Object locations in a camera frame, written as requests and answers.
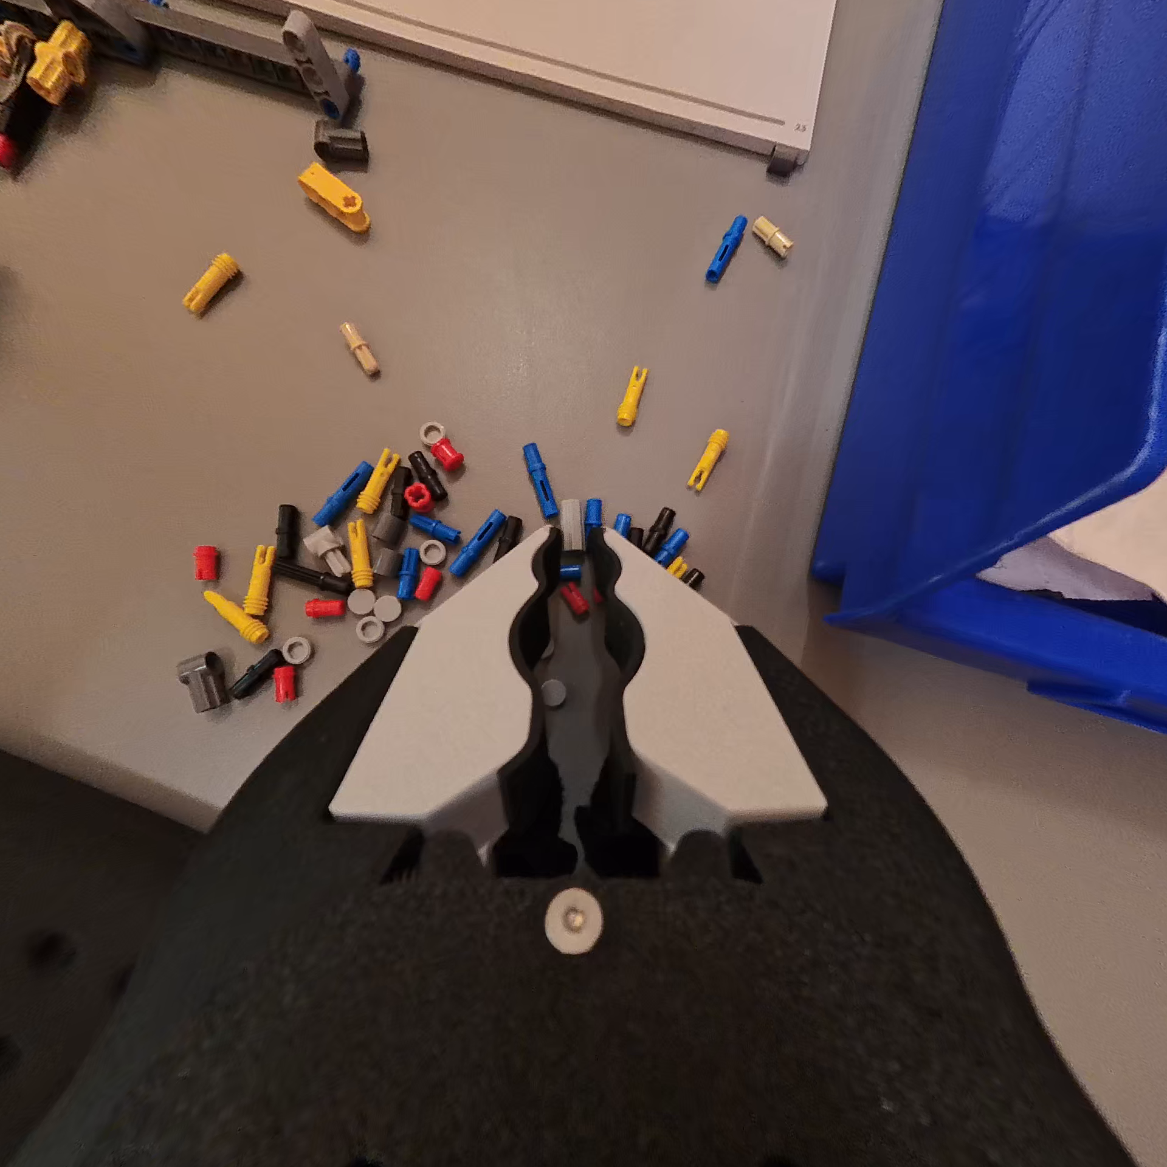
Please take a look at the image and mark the yellow lego connector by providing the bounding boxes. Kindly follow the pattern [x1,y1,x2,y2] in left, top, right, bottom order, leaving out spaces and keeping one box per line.
[296,162,372,234]

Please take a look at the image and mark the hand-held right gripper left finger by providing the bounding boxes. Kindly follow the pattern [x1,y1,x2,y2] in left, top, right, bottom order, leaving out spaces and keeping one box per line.
[328,527,562,863]

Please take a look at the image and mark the long lego chassis assembly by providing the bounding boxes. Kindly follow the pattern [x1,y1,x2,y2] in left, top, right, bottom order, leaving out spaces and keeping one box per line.
[0,0,363,171]

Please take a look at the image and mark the blue lego pin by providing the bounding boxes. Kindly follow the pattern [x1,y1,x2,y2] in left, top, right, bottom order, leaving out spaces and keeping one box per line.
[704,216,750,284]

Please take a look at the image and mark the yellow lego pin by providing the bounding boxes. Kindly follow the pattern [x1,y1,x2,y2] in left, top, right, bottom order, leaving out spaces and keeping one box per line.
[182,252,243,317]

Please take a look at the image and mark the heap of small lego pieces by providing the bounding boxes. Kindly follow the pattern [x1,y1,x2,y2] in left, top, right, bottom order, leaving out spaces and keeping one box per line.
[175,365,731,717]

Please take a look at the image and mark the lego instruction booklet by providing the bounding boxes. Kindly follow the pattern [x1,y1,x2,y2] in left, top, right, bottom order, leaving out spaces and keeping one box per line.
[263,0,838,158]

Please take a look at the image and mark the white printed paper bag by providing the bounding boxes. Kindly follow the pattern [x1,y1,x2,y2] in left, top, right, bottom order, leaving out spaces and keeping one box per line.
[979,518,1161,603]

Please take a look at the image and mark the dark grey lego elbow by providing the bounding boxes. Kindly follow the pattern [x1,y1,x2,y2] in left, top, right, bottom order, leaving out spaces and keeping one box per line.
[313,118,370,166]

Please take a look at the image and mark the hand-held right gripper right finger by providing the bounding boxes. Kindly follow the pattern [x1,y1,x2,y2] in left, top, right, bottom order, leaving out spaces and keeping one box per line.
[588,529,829,853]

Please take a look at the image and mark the black perforated foam pad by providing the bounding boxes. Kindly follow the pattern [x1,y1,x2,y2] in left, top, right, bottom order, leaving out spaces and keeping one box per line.
[0,748,212,1167]

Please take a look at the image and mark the blue plastic bin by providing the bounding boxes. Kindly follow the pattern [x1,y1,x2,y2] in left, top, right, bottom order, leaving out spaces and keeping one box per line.
[809,0,1167,735]

